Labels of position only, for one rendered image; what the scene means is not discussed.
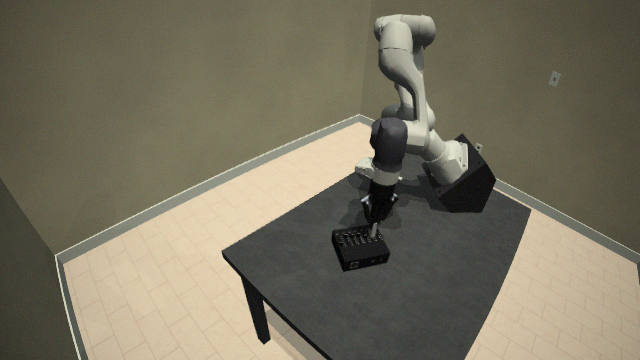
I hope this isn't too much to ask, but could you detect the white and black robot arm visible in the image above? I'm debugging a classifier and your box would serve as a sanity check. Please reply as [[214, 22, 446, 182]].
[[355, 14, 468, 186]]

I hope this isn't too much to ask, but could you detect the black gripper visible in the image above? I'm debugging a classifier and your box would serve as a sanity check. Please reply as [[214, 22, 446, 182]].
[[360, 179, 399, 238]]

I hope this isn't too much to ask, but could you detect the dark grey lighting desk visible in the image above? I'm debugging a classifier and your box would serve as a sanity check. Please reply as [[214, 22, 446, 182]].
[[331, 225, 390, 272]]

